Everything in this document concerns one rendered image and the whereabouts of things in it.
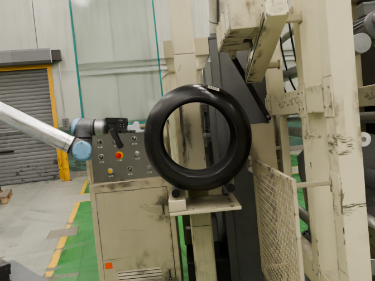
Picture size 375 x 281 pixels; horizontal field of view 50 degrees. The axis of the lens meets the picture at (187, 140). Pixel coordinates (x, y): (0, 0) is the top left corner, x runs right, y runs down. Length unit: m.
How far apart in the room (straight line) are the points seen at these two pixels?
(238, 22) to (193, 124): 0.79
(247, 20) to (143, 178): 1.35
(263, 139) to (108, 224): 1.16
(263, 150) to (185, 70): 0.66
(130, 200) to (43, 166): 8.89
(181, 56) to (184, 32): 0.14
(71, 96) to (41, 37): 1.76
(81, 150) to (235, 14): 0.95
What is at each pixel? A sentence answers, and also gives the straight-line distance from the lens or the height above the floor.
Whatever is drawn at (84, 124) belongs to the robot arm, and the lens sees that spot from 2.13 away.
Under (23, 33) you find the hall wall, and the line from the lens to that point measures 11.82.
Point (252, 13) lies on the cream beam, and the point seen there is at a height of 1.70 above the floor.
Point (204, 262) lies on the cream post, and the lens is 2.53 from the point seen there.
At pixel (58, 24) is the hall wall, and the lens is 11.75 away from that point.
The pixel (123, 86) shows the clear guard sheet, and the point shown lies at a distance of 2.69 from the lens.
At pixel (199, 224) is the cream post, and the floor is 0.63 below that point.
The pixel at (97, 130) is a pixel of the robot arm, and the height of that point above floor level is 1.26.
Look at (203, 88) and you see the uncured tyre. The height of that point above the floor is 1.41.
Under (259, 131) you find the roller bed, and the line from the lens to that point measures 2.35.
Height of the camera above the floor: 1.27
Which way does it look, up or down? 3 degrees down
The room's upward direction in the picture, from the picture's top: 6 degrees counter-clockwise
